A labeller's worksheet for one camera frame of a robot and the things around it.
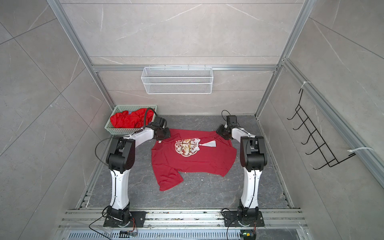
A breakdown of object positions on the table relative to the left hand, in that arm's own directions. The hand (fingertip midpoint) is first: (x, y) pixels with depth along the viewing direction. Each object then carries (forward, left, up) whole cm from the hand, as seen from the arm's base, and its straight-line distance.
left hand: (169, 131), depth 105 cm
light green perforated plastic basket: (+2, +41, +1) cm, 41 cm away
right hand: (0, -35, 0) cm, 35 cm away
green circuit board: (-61, -42, -4) cm, 74 cm away
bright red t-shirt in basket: (+12, +36, +1) cm, 38 cm away
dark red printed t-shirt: (-14, -13, -4) cm, 19 cm away
